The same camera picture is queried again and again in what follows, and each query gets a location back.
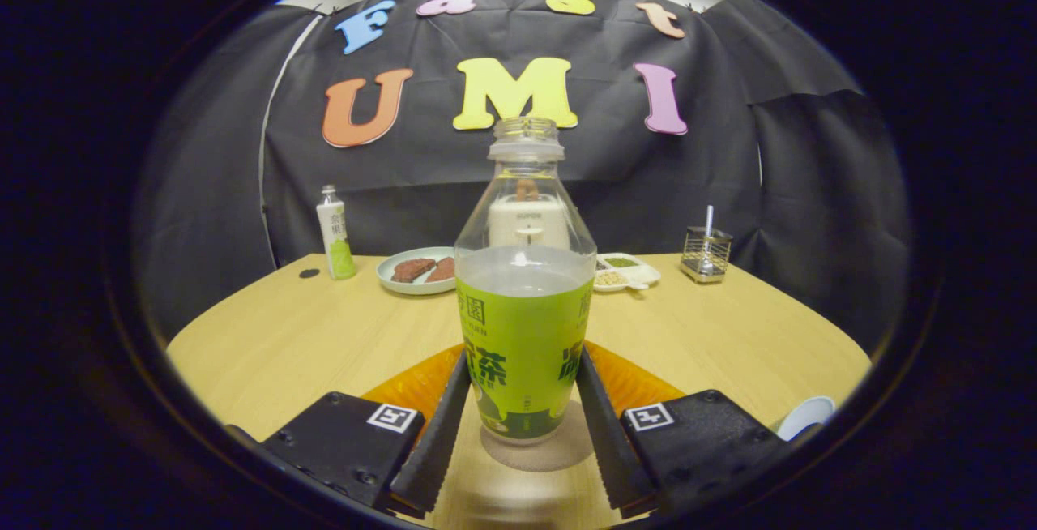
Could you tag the white cup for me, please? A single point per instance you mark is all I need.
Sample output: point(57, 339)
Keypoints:
point(802, 416)

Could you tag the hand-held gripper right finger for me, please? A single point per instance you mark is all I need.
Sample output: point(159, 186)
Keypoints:
point(603, 441)

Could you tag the white toaster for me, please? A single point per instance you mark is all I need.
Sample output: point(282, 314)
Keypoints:
point(527, 222)

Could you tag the small white green bottle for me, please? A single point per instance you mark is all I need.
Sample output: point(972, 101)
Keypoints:
point(336, 238)

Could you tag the round brown coaster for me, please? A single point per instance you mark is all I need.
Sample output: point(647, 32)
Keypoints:
point(571, 450)

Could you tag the white divided snack dish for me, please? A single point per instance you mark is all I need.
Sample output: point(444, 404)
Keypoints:
point(628, 272)

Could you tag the wooden table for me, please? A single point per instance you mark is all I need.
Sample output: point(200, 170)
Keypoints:
point(308, 335)

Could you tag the clear green label juice bottle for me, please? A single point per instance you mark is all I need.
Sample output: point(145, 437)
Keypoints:
point(525, 335)

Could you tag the toast slice in toaster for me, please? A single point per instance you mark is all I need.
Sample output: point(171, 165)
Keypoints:
point(527, 189)

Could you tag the brown bread slice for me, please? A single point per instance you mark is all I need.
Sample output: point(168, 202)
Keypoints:
point(411, 269)
point(444, 271)

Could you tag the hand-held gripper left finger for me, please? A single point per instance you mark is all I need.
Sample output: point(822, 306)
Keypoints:
point(441, 449)

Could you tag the pale green plate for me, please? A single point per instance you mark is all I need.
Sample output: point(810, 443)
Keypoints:
point(405, 287)

